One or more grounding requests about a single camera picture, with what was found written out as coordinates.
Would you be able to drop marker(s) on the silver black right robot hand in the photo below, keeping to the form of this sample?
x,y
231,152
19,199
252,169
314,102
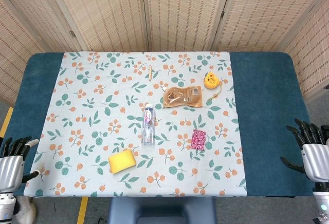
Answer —
x,y
316,162

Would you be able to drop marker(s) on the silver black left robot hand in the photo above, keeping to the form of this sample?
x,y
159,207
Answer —
x,y
10,172

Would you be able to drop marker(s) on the pink patterned pouch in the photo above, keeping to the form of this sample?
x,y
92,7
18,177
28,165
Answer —
x,y
198,139

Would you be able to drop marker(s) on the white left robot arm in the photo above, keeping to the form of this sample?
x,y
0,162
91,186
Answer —
x,y
6,204

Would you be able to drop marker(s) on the floral tablecloth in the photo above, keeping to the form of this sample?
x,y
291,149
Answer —
x,y
102,93

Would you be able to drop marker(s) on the yellow floor tape strip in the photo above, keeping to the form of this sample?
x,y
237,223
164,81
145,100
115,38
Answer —
x,y
6,121
82,211

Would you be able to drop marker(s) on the blue table cover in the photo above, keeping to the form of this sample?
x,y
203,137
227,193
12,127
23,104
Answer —
x,y
270,93

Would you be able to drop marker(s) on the woven bamboo screen panel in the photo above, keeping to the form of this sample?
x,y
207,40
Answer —
x,y
185,10
33,3
15,54
102,10
262,10
313,54

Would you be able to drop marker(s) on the yellow sponge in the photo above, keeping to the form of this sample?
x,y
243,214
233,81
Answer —
x,y
122,161

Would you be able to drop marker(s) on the yellow cartoon tape measure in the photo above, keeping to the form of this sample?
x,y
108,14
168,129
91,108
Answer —
x,y
211,81

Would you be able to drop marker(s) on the clear plastic water bottle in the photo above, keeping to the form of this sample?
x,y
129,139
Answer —
x,y
148,131

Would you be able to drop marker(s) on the brown snack pouch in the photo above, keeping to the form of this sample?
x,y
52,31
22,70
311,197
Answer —
x,y
182,96

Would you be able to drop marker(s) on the brass screen hinge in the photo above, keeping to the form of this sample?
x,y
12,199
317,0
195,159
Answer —
x,y
223,13
72,34

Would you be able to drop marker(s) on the blue robot torso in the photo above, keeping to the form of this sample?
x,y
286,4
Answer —
x,y
162,211

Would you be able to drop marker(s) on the wooden pen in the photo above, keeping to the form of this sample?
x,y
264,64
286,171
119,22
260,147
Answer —
x,y
150,73

